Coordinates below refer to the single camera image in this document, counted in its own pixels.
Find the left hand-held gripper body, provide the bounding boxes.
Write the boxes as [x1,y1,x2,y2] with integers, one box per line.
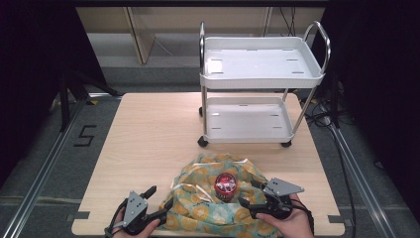
[122,190,160,236]

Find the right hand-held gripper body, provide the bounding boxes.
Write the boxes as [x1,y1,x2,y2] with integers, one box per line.
[260,177,305,221]

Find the red round can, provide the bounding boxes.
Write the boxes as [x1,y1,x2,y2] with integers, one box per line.
[213,172,239,203]

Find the green orange-print fabric bag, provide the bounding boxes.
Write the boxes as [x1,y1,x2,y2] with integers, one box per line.
[157,152,282,238]

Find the white two-tier trolley cart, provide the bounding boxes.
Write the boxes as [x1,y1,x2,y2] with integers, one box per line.
[197,20,332,149]

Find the person's left hand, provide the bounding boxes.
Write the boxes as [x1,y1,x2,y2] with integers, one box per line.
[112,207,161,238]

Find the person's right hand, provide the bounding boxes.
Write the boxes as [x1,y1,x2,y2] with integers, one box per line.
[255,193,315,238]

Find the black metal stand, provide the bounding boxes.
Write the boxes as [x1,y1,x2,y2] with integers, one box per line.
[56,67,123,133]

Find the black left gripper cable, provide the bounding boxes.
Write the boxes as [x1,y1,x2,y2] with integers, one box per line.
[103,197,129,238]

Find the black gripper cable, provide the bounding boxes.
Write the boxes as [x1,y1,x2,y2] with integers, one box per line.
[289,197,316,234]
[103,197,129,238]

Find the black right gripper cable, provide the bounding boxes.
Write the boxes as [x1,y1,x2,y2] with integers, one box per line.
[289,197,316,234]

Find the black floor cables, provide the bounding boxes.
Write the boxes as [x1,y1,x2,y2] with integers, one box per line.
[304,97,358,230]

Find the metal floor rail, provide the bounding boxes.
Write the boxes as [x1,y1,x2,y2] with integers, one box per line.
[326,121,399,238]
[0,98,87,238]

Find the black hanging cables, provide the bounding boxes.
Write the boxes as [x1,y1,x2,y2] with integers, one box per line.
[278,7,297,38]

